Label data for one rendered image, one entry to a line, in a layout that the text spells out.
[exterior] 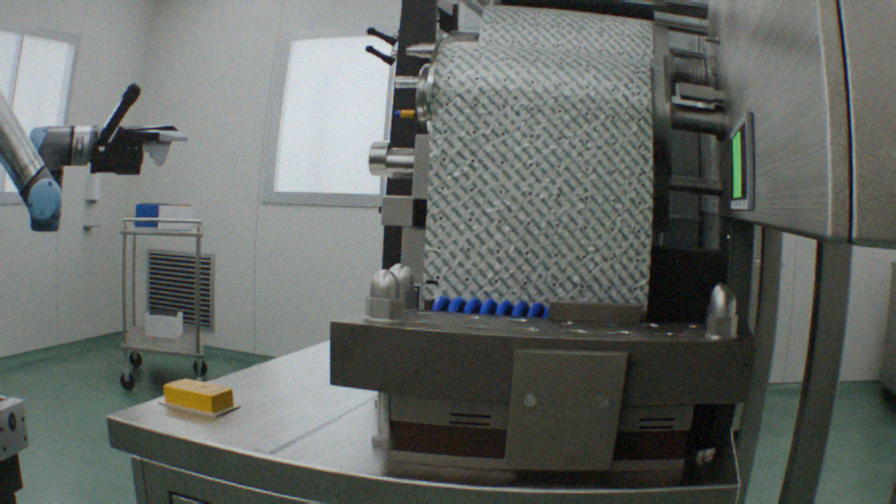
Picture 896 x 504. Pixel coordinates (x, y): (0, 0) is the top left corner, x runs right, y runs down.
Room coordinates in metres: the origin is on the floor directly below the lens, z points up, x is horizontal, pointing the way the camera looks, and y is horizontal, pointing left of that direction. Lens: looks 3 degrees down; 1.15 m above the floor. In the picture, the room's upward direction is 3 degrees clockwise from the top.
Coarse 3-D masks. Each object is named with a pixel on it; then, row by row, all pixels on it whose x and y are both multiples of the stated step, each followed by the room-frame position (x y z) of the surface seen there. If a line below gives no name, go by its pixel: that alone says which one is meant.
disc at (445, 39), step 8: (440, 40) 1.23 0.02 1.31; (448, 40) 1.26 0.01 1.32; (440, 48) 1.23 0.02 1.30; (432, 56) 1.21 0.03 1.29; (432, 64) 1.20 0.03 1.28; (432, 72) 1.20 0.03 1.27; (432, 80) 1.20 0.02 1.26; (432, 88) 1.20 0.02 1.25; (432, 96) 1.20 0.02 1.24; (432, 104) 1.21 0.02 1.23; (432, 112) 1.21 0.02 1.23
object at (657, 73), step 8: (656, 72) 1.19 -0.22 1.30; (656, 80) 1.18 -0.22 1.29; (656, 88) 1.17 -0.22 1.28; (664, 88) 1.17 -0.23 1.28; (656, 96) 1.17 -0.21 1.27; (664, 96) 1.17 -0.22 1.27; (656, 104) 1.17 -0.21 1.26; (664, 104) 1.16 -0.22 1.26; (656, 112) 1.16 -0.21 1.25; (664, 112) 1.16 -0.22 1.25; (656, 120) 1.17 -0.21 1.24; (664, 120) 1.16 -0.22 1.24; (656, 128) 1.17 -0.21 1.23; (664, 128) 1.17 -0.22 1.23; (656, 136) 1.17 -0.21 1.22; (664, 136) 1.17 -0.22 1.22; (656, 144) 1.18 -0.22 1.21; (664, 144) 1.18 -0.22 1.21; (656, 152) 1.19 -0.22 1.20; (664, 152) 1.19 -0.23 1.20; (656, 160) 1.20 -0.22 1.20; (664, 160) 1.20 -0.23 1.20
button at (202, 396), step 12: (168, 384) 1.14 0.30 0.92; (180, 384) 1.15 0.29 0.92; (192, 384) 1.16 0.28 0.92; (204, 384) 1.18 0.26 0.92; (168, 396) 1.13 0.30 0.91; (180, 396) 1.13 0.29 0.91; (192, 396) 1.13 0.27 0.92; (204, 396) 1.12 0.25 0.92; (216, 396) 1.13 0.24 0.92; (228, 396) 1.17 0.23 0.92; (192, 408) 1.13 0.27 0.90; (204, 408) 1.12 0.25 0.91; (216, 408) 1.13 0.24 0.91
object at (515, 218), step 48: (432, 144) 1.21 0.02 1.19; (480, 144) 1.20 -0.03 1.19; (528, 144) 1.19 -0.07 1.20; (576, 144) 1.18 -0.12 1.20; (432, 192) 1.21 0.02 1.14; (480, 192) 1.20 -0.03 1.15; (528, 192) 1.19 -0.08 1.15; (576, 192) 1.18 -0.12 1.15; (624, 192) 1.17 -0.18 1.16; (432, 240) 1.21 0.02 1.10; (480, 240) 1.20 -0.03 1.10; (528, 240) 1.19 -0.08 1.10; (576, 240) 1.18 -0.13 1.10; (624, 240) 1.17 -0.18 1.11; (432, 288) 1.21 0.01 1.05; (480, 288) 1.20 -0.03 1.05; (528, 288) 1.19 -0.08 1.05; (576, 288) 1.18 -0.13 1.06; (624, 288) 1.17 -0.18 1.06
